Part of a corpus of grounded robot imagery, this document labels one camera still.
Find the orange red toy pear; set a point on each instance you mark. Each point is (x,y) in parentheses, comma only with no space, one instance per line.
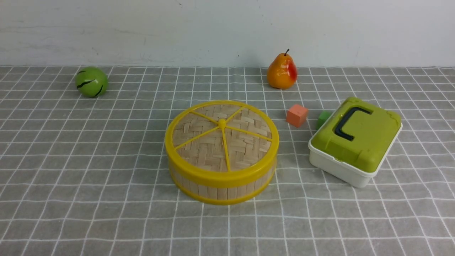
(282,73)

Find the grey checked tablecloth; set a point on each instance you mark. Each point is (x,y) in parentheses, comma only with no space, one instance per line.
(89,177)

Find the green cube block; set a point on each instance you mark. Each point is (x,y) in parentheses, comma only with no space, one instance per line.
(322,118)

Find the green striped ball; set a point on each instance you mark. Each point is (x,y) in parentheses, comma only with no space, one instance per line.
(92,82)

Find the white box green lid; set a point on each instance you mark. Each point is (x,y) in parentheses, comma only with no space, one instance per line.
(353,143)

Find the orange cube block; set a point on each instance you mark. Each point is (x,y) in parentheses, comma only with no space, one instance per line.
(297,115)

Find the yellow bamboo steamer basket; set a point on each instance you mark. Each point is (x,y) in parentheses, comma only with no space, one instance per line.
(224,188)

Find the yellow woven steamer lid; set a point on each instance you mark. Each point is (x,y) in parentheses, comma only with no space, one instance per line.
(222,144)

